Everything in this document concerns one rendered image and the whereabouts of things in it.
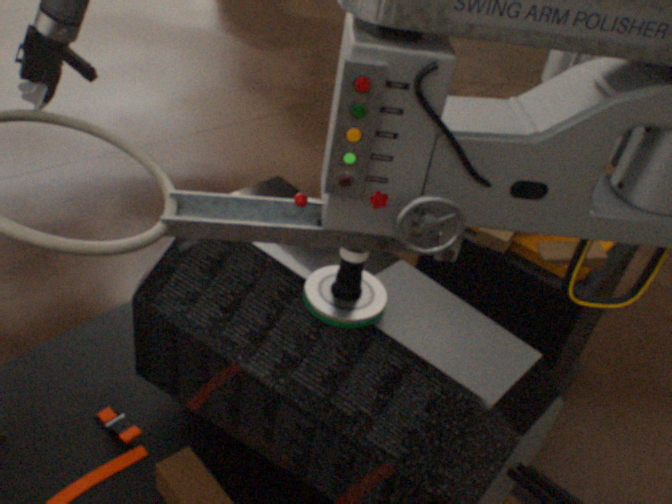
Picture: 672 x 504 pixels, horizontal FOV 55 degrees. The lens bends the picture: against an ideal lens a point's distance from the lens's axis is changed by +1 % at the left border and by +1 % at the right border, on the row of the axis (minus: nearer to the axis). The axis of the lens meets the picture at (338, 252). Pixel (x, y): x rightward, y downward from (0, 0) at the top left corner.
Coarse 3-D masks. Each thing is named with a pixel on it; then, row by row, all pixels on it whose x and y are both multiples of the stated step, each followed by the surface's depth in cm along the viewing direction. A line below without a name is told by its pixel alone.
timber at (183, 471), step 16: (160, 464) 199; (176, 464) 200; (192, 464) 200; (160, 480) 200; (176, 480) 195; (192, 480) 196; (208, 480) 197; (176, 496) 192; (192, 496) 192; (208, 496) 193; (224, 496) 193
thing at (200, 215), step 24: (192, 192) 151; (168, 216) 142; (192, 216) 150; (216, 216) 151; (240, 216) 153; (264, 216) 154; (288, 216) 155; (312, 216) 155; (240, 240) 145; (264, 240) 145; (288, 240) 146; (312, 240) 146; (336, 240) 146; (360, 240) 146; (384, 240) 146; (432, 240) 147
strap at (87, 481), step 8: (136, 448) 215; (128, 456) 212; (136, 456) 213; (112, 464) 209; (120, 464) 210; (128, 464) 210; (96, 472) 206; (104, 472) 207; (112, 472) 207; (80, 480) 203; (88, 480) 204; (96, 480) 204; (72, 488) 201; (80, 488) 201; (88, 488) 202; (56, 496) 198; (64, 496) 198; (72, 496) 199
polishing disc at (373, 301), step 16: (320, 272) 168; (320, 288) 163; (368, 288) 166; (320, 304) 158; (336, 304) 159; (352, 304) 160; (368, 304) 160; (384, 304) 162; (336, 320) 156; (352, 320) 155
